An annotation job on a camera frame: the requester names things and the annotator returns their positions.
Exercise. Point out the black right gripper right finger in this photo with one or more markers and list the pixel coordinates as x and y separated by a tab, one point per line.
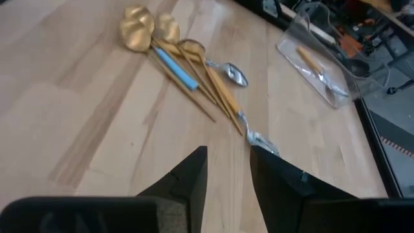
284	200

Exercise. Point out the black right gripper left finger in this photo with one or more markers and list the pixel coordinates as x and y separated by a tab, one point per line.
181	194

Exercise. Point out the clear plastic bin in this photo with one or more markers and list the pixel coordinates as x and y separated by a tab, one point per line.
339	48

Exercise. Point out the large gold spoon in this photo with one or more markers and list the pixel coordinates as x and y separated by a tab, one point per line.
139	14

